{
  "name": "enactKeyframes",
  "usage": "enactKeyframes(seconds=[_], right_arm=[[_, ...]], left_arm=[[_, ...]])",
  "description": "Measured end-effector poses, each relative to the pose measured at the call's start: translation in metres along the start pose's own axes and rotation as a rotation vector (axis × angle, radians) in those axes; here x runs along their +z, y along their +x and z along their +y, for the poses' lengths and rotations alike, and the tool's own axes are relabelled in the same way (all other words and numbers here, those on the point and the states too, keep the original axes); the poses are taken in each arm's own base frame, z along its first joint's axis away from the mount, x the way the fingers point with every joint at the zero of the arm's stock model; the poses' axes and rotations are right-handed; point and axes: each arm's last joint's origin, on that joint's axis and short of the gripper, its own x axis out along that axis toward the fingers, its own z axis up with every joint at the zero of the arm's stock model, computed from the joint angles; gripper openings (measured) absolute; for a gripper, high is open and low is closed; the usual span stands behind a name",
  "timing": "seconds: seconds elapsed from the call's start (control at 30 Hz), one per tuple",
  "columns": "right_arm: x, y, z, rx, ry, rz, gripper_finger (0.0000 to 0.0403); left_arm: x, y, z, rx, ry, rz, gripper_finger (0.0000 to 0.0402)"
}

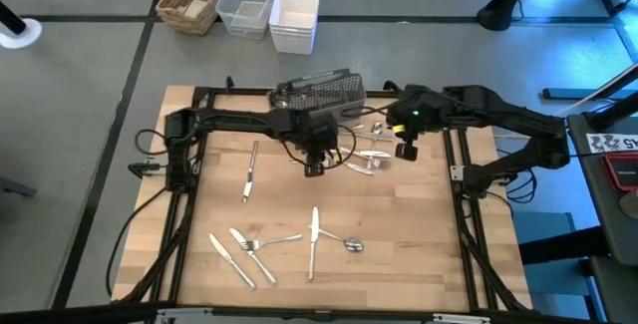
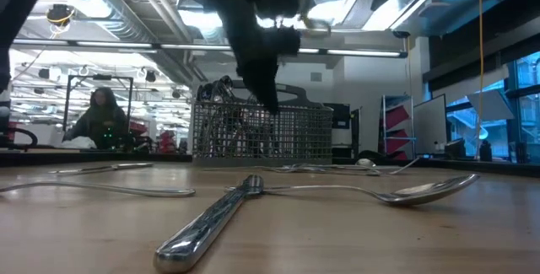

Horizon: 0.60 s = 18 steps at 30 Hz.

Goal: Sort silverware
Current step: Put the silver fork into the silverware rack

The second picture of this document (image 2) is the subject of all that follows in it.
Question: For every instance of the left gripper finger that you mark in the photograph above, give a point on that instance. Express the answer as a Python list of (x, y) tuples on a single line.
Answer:
[(263, 88)]

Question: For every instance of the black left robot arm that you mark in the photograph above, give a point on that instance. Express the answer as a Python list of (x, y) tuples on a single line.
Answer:
[(17, 12)]

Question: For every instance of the grey mesh silverware basket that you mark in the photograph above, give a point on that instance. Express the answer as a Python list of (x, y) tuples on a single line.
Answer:
[(261, 161)]

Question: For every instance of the black cabinet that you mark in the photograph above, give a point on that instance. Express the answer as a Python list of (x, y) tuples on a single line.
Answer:
[(341, 116)]

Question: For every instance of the shelf rack with red bins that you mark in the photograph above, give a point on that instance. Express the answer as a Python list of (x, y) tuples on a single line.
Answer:
[(396, 118)]

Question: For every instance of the long ceiling light fixture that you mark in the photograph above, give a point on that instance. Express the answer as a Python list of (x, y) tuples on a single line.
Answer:
[(105, 45)]

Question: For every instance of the whiteboard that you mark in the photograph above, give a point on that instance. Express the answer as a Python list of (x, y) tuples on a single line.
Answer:
[(430, 126)]

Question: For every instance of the person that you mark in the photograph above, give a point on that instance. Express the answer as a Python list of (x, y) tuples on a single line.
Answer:
[(101, 118)]

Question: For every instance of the black yellow ceiling reel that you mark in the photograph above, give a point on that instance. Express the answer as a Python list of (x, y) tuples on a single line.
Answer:
[(59, 14)]

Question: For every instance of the white bag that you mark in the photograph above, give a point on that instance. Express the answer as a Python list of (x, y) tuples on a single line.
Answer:
[(80, 142)]

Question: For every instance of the black bottle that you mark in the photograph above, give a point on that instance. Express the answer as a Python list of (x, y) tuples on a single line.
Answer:
[(486, 152)]

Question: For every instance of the black metal frame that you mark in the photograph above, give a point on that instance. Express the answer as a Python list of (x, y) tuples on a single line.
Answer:
[(129, 114)]

